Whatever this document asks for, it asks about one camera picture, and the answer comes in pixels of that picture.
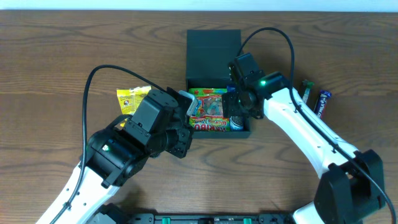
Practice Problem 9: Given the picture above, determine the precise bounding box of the black cardboard gift box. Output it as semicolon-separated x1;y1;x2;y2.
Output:
186;30;251;139

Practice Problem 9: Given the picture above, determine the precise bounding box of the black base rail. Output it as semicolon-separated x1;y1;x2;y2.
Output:
126;213;295;224

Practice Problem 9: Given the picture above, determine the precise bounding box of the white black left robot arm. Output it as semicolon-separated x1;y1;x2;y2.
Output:
38;88;198;223

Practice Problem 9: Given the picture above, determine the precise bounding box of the blue Oreo cookie pack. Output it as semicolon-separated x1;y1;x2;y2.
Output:
226;84;244;131

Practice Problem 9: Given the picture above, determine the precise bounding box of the Haribo gummy worms bag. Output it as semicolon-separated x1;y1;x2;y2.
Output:
188;88;230;132

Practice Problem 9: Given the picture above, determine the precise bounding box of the yellow snack bag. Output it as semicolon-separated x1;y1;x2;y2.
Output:
116;86;152;115

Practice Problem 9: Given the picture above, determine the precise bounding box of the green red white candy bar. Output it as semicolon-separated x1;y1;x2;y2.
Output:
301;80;314;103

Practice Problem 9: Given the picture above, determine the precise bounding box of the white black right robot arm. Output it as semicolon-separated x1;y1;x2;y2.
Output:
222;54;386;223

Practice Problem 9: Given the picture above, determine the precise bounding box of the blue Dairy Milk chocolate bar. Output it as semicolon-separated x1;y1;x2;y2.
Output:
313;90;332;118

